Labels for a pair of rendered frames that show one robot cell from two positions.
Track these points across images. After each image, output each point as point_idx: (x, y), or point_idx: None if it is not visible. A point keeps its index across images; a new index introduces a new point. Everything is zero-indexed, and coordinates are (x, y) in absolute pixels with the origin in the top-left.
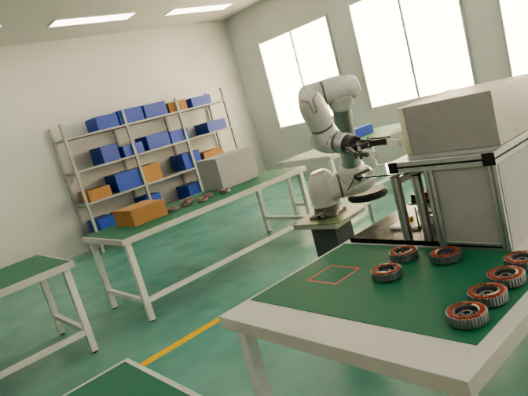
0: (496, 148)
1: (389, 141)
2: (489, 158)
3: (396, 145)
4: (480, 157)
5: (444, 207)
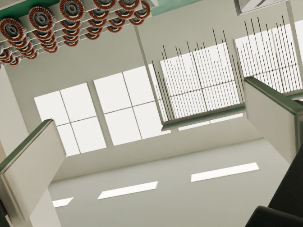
0: (276, 3)
1: (280, 141)
2: (236, 3)
3: (253, 93)
4: (239, 3)
5: None
